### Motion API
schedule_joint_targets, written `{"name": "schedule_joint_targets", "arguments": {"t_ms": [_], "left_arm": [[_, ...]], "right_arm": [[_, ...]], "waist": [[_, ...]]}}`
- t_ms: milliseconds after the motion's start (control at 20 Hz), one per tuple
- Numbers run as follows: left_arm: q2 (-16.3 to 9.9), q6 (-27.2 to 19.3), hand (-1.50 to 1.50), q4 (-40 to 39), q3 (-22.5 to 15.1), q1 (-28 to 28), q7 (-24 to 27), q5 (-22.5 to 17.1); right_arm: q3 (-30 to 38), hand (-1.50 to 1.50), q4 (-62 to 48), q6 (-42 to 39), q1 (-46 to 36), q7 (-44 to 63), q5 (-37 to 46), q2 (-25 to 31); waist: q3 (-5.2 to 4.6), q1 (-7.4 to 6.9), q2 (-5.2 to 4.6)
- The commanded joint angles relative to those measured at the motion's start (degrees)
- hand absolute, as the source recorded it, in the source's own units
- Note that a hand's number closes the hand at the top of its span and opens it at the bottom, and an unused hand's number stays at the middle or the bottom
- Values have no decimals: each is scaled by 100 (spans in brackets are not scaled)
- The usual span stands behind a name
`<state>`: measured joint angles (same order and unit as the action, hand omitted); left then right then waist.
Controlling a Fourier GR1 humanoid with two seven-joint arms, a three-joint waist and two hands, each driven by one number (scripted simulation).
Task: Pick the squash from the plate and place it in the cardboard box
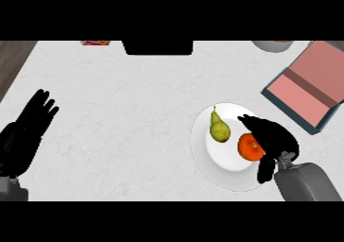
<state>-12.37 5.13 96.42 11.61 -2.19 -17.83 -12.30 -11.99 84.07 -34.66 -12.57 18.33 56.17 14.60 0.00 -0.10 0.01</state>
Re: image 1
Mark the green pear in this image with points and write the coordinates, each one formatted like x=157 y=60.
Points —
x=219 y=128

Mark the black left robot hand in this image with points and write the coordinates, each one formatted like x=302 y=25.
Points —
x=22 y=138

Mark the black appliance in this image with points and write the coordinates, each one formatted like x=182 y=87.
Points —
x=159 y=47

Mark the white plate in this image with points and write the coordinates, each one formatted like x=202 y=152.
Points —
x=227 y=148

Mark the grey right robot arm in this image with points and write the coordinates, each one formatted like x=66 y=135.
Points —
x=305 y=181

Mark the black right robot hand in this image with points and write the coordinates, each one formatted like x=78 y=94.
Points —
x=272 y=135

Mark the pink-lined open box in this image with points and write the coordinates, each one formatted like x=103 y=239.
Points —
x=312 y=85

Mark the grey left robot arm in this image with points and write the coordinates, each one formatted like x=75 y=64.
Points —
x=10 y=188

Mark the orange squash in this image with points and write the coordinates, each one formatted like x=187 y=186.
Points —
x=249 y=147

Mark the grey bowl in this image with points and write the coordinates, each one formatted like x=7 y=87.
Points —
x=274 y=46

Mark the red and yellow packet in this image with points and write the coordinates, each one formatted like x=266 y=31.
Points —
x=95 y=43

